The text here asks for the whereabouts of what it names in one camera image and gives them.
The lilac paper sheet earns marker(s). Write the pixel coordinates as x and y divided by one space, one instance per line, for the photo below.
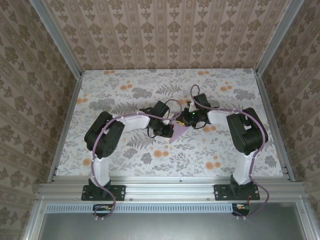
178 133

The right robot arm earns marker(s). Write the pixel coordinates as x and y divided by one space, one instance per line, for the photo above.
247 132

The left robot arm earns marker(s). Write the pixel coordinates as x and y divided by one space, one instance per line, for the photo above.
105 140

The floral patterned table cover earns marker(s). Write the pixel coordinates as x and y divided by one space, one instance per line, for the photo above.
200 155

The grey metal panel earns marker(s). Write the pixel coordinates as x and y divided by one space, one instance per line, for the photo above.
170 227

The small black circuit board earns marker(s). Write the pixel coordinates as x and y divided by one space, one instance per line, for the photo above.
241 209
102 209

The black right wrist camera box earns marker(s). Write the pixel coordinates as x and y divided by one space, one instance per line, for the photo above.
201 100

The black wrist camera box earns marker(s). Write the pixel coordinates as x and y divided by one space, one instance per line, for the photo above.
201 100
160 108

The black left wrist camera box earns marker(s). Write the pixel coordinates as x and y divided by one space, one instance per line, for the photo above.
160 108

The aluminium cross rail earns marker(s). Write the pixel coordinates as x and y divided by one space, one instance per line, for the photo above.
170 187

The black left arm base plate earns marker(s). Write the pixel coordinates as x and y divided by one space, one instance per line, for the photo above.
120 192

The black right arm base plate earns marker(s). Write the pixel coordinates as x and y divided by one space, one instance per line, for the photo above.
221 192

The aluminium side rail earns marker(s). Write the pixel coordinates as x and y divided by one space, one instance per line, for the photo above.
66 125
275 125

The aluminium corner post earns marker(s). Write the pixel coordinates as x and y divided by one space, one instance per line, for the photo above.
60 42
275 37

